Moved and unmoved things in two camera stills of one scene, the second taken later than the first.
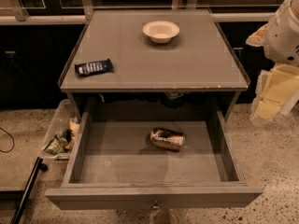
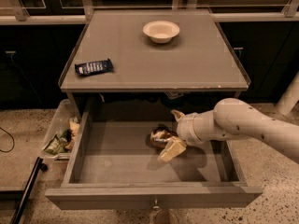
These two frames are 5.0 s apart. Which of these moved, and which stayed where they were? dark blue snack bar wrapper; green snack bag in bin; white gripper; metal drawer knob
Moved: white gripper
Stayed: dark blue snack bar wrapper; green snack bag in bin; metal drawer knob
